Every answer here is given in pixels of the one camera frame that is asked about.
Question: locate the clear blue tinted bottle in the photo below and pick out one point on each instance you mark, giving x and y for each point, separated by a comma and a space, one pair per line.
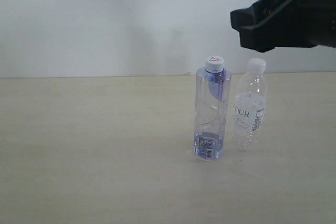
211, 104

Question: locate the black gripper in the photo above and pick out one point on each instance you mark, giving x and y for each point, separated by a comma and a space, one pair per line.
269, 24

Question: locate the clear bottle white label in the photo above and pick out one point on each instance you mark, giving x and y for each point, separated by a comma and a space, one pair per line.
249, 105

